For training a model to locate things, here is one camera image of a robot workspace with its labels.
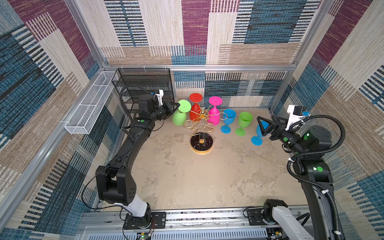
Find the green front wine glass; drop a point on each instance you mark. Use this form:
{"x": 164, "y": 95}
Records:
{"x": 245, "y": 119}

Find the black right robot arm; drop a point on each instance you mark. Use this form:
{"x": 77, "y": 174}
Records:
{"x": 308, "y": 167}

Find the red wine glass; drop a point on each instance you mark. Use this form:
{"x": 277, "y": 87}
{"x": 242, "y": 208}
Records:
{"x": 195, "y": 98}

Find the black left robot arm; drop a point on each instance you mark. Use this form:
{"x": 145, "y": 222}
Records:
{"x": 115, "y": 183}

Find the magenta wine glass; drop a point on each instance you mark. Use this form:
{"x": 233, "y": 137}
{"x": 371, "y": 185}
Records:
{"x": 214, "y": 113}

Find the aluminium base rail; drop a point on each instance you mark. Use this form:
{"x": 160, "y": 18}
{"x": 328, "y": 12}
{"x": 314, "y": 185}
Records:
{"x": 186, "y": 224}

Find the black mesh shelf rack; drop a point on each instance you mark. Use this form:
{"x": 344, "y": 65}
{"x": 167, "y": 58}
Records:
{"x": 132, "y": 83}

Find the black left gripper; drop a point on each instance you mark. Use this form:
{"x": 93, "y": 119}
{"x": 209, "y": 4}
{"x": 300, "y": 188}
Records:
{"x": 166, "y": 106}

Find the white wire basket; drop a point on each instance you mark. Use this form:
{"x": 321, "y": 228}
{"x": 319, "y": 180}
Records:
{"x": 87, "y": 112}

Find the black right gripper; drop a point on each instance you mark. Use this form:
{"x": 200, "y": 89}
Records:
{"x": 278, "y": 130}

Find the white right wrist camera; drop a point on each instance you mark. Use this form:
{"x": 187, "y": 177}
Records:
{"x": 296, "y": 114}

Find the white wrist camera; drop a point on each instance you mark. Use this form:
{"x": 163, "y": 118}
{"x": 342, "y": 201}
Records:
{"x": 296, "y": 114}
{"x": 159, "y": 95}

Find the blue wine glass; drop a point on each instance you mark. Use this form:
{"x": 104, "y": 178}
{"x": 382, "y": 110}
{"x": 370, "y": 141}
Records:
{"x": 231, "y": 115}
{"x": 257, "y": 140}

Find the green wine glass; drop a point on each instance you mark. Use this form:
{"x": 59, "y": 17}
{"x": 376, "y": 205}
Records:
{"x": 245, "y": 119}
{"x": 180, "y": 116}

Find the blue front wine glass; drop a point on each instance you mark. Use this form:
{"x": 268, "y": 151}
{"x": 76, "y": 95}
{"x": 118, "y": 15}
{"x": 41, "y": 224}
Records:
{"x": 257, "y": 140}

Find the gold wine glass rack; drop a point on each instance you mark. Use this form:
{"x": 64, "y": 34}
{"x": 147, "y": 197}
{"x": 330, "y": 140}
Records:
{"x": 201, "y": 141}

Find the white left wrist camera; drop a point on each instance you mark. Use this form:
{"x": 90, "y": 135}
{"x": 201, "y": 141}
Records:
{"x": 159, "y": 95}

